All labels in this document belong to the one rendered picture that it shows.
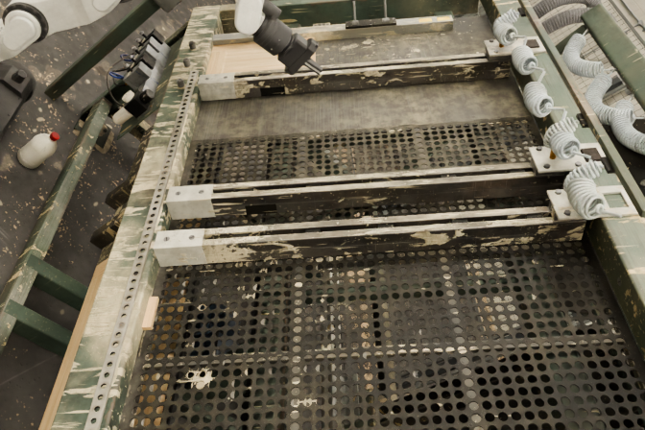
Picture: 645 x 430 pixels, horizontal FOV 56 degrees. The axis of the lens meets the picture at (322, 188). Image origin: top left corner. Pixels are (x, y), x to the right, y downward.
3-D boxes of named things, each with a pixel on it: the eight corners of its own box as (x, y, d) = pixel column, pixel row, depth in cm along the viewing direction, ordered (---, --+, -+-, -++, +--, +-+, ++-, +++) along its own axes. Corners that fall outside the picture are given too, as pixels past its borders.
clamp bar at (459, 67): (204, 88, 220) (189, 28, 204) (535, 62, 214) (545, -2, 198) (201, 104, 212) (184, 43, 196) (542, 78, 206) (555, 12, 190)
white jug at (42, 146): (21, 144, 254) (49, 120, 246) (41, 158, 259) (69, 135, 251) (12, 159, 247) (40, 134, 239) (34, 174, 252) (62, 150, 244)
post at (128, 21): (48, 85, 284) (154, -11, 253) (59, 94, 287) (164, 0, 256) (43, 92, 279) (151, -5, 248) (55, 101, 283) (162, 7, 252)
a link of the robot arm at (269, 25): (261, 52, 163) (226, 27, 158) (260, 36, 171) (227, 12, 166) (288, 20, 158) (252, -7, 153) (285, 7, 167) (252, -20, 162)
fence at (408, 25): (215, 43, 245) (213, 34, 243) (450, 24, 240) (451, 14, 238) (214, 49, 242) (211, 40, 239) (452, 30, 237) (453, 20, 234)
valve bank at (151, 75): (119, 44, 245) (158, 10, 236) (146, 68, 253) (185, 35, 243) (83, 115, 208) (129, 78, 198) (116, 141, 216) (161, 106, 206)
